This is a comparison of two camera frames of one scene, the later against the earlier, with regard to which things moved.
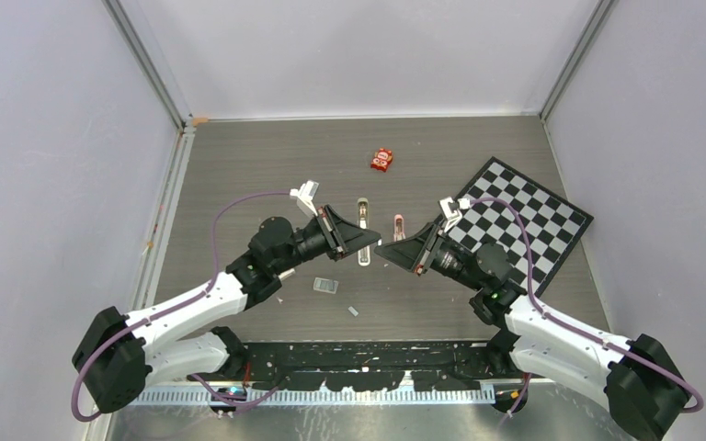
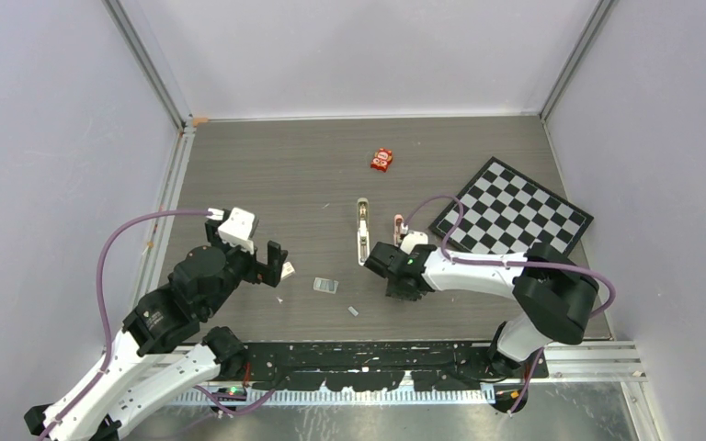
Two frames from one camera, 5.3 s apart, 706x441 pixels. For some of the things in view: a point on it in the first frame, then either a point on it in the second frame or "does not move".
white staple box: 287,274 does not move
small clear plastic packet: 324,285 does not move
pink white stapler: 399,228 does not move
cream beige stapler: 363,254 does not move
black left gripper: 340,236 to 269,271
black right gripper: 412,252 to 393,291
